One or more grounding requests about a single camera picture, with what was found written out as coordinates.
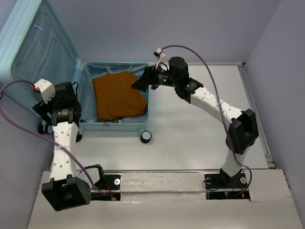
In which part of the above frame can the light blue hard-shell suitcase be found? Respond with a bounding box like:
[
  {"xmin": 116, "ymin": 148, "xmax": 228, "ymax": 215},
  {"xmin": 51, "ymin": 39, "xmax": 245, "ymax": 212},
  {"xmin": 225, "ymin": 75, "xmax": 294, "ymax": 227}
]
[{"xmin": 0, "ymin": 0, "xmax": 152, "ymax": 143}]

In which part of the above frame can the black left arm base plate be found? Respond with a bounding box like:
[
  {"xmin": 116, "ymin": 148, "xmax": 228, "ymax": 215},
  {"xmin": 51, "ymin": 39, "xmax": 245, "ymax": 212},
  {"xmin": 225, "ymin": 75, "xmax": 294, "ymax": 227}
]
[{"xmin": 91, "ymin": 174, "xmax": 121, "ymax": 201}]

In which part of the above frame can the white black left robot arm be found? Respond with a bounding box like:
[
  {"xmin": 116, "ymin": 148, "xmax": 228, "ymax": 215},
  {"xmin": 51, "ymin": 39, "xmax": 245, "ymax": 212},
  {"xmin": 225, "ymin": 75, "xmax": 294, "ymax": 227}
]
[{"xmin": 32, "ymin": 79, "xmax": 105, "ymax": 211}]

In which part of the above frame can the mustard brown cloth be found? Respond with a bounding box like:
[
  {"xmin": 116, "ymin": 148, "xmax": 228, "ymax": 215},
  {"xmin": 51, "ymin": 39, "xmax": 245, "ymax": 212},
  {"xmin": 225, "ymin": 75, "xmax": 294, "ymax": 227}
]
[{"xmin": 92, "ymin": 71, "xmax": 147, "ymax": 121}]

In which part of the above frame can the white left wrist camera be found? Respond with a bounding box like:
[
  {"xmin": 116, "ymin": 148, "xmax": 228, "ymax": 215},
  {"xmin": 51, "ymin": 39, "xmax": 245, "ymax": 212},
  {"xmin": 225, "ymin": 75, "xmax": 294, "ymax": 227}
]
[{"xmin": 32, "ymin": 79, "xmax": 55, "ymax": 104}]

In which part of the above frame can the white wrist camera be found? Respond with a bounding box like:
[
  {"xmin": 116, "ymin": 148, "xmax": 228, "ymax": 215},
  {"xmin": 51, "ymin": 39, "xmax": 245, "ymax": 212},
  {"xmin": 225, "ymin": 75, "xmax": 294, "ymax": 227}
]
[
  {"xmin": 153, "ymin": 48, "xmax": 166, "ymax": 69},
  {"xmin": 32, "ymin": 79, "xmax": 55, "ymax": 104}
]

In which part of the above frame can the clear bottle with black cap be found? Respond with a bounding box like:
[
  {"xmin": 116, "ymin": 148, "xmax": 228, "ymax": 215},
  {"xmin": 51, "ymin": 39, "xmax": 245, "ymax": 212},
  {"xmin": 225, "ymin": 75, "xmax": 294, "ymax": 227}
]
[{"xmin": 112, "ymin": 119, "xmax": 123, "ymax": 124}]

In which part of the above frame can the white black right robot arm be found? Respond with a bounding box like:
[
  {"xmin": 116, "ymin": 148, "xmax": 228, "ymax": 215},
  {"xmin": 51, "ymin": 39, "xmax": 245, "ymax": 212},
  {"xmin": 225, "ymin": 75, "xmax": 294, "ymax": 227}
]
[{"xmin": 132, "ymin": 57, "xmax": 259, "ymax": 187}]

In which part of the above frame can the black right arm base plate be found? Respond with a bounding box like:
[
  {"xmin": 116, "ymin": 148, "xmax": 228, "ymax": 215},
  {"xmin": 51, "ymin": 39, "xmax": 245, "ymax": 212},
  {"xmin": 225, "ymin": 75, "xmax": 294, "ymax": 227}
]
[{"xmin": 202, "ymin": 171, "xmax": 251, "ymax": 200}]

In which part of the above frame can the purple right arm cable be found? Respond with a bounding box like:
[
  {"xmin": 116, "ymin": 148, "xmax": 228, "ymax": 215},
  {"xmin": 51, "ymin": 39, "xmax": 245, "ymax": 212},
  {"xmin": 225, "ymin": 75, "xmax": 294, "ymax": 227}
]
[{"xmin": 160, "ymin": 44, "xmax": 253, "ymax": 191}]

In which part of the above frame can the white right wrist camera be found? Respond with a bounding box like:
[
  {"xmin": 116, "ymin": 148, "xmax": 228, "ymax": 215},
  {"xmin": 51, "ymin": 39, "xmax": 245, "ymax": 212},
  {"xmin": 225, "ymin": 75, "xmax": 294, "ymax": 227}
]
[{"xmin": 153, "ymin": 48, "xmax": 166, "ymax": 69}]

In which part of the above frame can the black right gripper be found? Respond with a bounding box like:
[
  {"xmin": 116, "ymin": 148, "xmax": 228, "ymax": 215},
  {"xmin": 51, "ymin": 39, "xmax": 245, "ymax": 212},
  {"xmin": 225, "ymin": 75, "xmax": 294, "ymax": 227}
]
[{"xmin": 132, "ymin": 63, "xmax": 179, "ymax": 92}]

